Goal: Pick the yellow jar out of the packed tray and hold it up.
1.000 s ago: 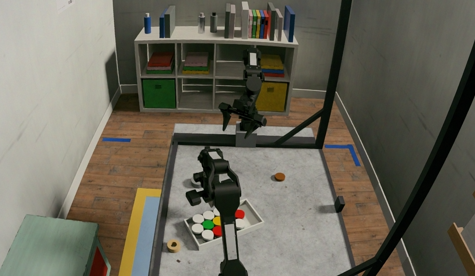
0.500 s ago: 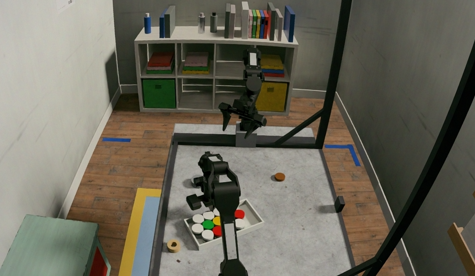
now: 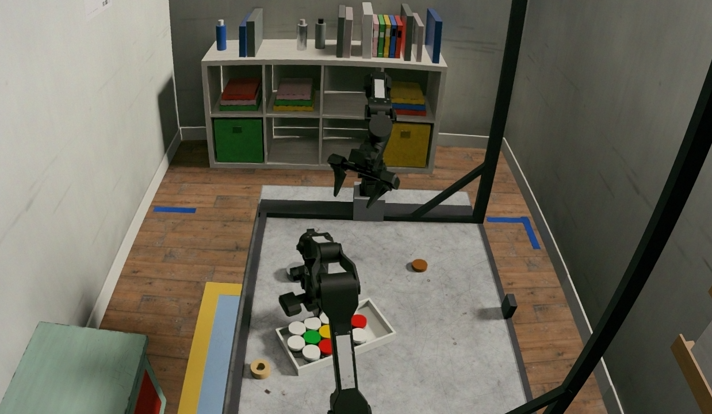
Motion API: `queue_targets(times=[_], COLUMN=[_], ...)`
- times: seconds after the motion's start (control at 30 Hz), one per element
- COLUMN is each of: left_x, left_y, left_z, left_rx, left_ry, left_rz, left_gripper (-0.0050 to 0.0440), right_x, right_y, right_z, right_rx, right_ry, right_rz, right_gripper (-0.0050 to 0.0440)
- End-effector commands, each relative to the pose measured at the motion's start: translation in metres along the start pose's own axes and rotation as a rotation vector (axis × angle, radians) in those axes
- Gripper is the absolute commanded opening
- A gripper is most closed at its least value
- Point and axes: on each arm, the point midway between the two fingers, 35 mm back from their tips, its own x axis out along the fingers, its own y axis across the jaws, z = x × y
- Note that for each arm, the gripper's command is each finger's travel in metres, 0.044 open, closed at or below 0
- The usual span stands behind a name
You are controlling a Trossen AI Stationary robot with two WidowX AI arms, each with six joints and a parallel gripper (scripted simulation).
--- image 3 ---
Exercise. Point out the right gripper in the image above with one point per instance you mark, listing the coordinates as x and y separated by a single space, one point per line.
388 180

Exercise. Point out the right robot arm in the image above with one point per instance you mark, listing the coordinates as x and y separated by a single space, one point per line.
379 127

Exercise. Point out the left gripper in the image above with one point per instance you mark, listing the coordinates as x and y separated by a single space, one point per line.
291 306

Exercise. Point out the brown flat disc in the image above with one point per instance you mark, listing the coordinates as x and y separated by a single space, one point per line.
419 265

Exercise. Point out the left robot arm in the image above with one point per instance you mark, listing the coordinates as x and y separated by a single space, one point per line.
337 295

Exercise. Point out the red jar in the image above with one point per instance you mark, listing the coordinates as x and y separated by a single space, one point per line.
325 348
358 321

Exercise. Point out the yellow-capped jar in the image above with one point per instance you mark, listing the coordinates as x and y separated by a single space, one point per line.
324 332

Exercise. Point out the tan roll of tape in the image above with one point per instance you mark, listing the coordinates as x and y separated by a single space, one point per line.
260 374

